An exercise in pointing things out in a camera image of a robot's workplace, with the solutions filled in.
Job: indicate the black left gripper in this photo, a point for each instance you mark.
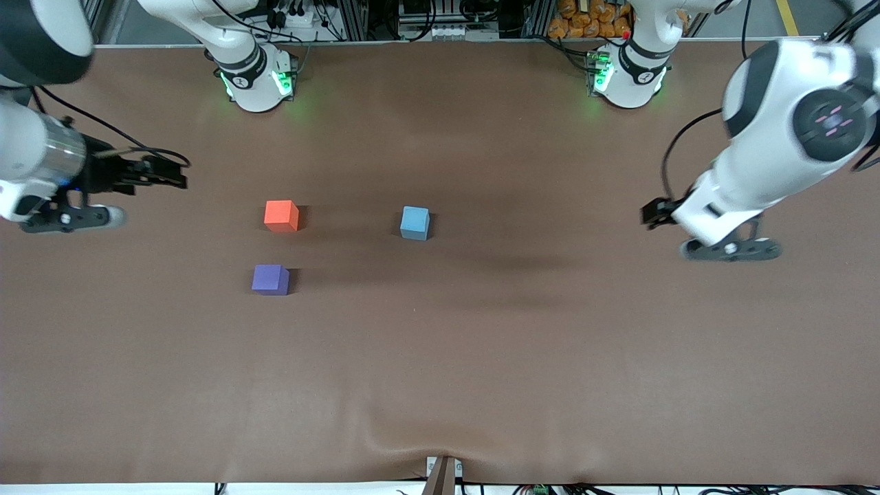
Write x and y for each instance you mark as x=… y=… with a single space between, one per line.
x=658 y=212

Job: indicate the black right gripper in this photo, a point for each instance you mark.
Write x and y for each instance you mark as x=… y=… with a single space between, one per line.
x=104 y=174

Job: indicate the blue foam block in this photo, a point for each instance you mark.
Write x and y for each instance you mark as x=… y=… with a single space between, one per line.
x=414 y=223

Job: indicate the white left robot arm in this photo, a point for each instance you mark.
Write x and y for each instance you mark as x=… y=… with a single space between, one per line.
x=770 y=158

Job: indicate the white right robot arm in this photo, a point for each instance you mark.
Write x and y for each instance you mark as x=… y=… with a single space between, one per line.
x=27 y=144

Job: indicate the orange foam block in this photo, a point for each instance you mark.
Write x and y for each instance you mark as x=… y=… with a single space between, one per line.
x=281 y=215

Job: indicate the purple foam block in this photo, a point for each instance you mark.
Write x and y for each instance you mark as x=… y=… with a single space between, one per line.
x=270 y=279

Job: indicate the white terminal block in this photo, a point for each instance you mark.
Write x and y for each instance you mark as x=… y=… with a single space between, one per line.
x=450 y=31

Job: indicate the white power strip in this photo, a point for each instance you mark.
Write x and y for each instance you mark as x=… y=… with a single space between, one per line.
x=292 y=17

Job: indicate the orange packet pile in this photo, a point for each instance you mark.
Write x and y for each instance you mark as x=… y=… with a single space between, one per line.
x=584 y=17

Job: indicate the brown table mat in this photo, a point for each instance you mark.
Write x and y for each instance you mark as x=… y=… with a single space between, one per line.
x=440 y=357

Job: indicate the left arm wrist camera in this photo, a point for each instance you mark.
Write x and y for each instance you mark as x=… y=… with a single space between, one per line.
x=732 y=249

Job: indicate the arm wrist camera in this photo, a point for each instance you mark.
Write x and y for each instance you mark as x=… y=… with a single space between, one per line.
x=732 y=249
x=69 y=218

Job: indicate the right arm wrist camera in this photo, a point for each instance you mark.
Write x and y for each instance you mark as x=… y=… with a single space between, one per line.
x=69 y=218

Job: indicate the aluminium frame post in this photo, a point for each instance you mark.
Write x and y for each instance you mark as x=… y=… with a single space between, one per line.
x=352 y=19
x=103 y=20

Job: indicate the brown camera mount strut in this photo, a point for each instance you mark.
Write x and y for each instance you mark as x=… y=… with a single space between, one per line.
x=441 y=478

